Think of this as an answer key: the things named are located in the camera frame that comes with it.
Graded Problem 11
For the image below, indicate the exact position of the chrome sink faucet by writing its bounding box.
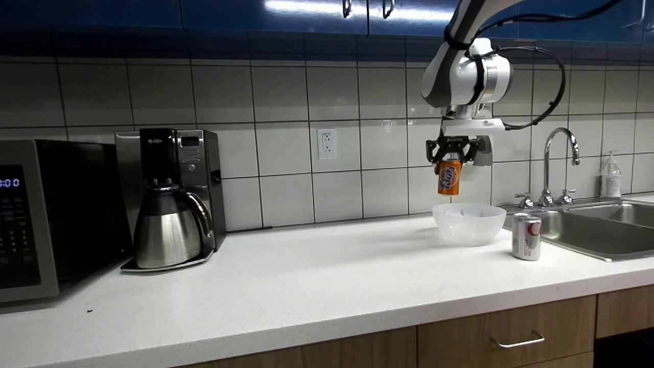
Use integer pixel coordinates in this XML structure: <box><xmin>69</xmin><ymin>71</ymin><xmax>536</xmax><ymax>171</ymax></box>
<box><xmin>539</xmin><ymin>124</ymin><xmax>583</xmax><ymax>206</ymax></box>

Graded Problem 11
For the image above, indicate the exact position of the clear plastic bowl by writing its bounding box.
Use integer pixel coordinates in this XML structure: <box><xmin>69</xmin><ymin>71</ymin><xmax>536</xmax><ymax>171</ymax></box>
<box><xmin>431</xmin><ymin>199</ymin><xmax>510</xmax><ymax>246</ymax></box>

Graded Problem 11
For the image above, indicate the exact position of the brown wooden drawer front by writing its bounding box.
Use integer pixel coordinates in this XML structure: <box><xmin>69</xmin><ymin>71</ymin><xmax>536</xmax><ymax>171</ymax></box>
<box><xmin>594</xmin><ymin>284</ymin><xmax>654</xmax><ymax>342</ymax></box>
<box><xmin>416</xmin><ymin>294</ymin><xmax>599</xmax><ymax>368</ymax></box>
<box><xmin>182</xmin><ymin>324</ymin><xmax>419</xmax><ymax>368</ymax></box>

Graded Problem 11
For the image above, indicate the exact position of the black coffee maker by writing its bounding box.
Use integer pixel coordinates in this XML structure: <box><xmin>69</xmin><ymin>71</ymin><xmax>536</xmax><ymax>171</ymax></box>
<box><xmin>113</xmin><ymin>127</ymin><xmax>229</xmax><ymax>275</ymax></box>

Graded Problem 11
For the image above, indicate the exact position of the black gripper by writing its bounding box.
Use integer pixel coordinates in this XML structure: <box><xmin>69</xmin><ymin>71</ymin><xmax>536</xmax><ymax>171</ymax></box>
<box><xmin>425</xmin><ymin>132</ymin><xmax>480</xmax><ymax>170</ymax></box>

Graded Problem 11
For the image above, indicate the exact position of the silver drink can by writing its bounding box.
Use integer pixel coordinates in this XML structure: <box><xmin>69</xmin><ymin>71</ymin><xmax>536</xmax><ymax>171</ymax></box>
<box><xmin>511</xmin><ymin>210</ymin><xmax>546</xmax><ymax>264</ymax></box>

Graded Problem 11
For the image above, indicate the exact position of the blue cabinet door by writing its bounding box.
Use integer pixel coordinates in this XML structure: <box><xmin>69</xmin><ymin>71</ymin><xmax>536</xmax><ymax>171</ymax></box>
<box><xmin>497</xmin><ymin>0</ymin><xmax>654</xmax><ymax>50</ymax></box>
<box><xmin>365</xmin><ymin>0</ymin><xmax>460</xmax><ymax>40</ymax></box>
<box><xmin>0</xmin><ymin>0</ymin><xmax>372</xmax><ymax>36</ymax></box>

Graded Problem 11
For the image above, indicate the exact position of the black microwave oven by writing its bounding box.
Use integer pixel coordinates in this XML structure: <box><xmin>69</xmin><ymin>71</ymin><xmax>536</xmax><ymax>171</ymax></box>
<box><xmin>0</xmin><ymin>136</ymin><xmax>132</xmax><ymax>306</ymax></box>

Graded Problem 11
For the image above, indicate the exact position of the white wall outlet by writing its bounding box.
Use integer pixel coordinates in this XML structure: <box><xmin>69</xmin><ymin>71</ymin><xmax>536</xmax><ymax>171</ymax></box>
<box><xmin>314</xmin><ymin>127</ymin><xmax>341</xmax><ymax>163</ymax></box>

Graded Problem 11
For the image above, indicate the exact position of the silver drawer handle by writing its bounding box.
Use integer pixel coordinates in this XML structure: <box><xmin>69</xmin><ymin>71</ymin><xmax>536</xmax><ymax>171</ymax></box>
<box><xmin>489</xmin><ymin>330</ymin><xmax>547</xmax><ymax>352</ymax></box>

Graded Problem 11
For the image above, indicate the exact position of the stainless steel double sink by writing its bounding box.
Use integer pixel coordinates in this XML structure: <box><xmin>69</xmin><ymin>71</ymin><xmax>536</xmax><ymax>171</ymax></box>
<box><xmin>499</xmin><ymin>193</ymin><xmax>654</xmax><ymax>265</ymax></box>

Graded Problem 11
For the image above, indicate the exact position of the clear soap bottle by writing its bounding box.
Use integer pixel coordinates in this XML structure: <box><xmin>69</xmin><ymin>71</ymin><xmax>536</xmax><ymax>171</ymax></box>
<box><xmin>599</xmin><ymin>149</ymin><xmax>623</xmax><ymax>199</ymax></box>

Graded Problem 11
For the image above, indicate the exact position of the stainless steel carafe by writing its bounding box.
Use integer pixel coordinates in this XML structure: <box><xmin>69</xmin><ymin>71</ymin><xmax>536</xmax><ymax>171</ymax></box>
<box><xmin>131</xmin><ymin>181</ymin><xmax>216</xmax><ymax>271</ymax></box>

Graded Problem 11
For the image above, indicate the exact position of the orange drink can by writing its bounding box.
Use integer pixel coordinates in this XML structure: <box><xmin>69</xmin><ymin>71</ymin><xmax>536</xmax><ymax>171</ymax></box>
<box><xmin>436</xmin><ymin>152</ymin><xmax>467</xmax><ymax>198</ymax></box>

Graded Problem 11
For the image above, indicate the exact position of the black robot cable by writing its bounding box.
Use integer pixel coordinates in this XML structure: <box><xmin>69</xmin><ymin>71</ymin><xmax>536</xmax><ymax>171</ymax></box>
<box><xmin>477</xmin><ymin>0</ymin><xmax>626</xmax><ymax>132</ymax></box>

